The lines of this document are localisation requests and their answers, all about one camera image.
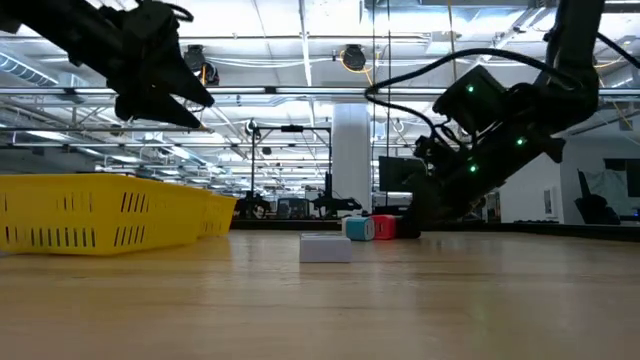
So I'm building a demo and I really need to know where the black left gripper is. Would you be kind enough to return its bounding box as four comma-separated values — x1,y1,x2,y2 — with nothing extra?
97,0,216,130

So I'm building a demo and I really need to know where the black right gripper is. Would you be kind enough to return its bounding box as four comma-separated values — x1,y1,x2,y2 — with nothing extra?
397,117,567,240

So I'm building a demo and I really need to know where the white rectangular power adapter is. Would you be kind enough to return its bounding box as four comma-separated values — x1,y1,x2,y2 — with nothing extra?
298,232,353,265

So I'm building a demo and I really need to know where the red USB charger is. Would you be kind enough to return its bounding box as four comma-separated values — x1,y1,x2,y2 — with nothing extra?
370,214,400,241

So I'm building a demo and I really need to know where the black monitor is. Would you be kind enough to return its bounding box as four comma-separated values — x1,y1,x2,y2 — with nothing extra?
378,155,427,194

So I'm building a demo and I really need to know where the cyan and white USB charger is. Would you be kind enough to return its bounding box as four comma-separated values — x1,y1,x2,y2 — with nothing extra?
341,215,376,243

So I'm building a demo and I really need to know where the white building column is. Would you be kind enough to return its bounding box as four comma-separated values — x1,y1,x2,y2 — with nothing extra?
332,102,374,214

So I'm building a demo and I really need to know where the distant robot workstation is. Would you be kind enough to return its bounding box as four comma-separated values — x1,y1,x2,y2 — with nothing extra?
234,118,364,221

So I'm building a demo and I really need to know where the yellow plastic basket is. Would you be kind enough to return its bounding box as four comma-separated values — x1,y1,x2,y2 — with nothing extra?
0,172,212,257
198,193,239,238

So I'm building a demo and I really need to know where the black ceiling cable reel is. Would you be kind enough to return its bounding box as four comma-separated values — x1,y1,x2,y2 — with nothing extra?
182,43,221,86
340,43,369,72

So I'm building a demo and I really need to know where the black aluminium table frame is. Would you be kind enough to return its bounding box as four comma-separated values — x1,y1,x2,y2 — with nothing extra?
229,218,640,244

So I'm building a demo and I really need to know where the black hanging cable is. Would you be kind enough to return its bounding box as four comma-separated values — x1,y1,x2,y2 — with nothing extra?
385,0,393,209

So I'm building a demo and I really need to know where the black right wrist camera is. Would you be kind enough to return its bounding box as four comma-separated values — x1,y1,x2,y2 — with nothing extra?
432,63,507,135

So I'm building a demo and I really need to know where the yellow hanging cable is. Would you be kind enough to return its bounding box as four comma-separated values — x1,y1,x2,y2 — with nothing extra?
446,0,457,84

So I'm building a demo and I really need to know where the dark wall screen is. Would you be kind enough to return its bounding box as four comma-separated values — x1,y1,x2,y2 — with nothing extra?
602,158,640,199

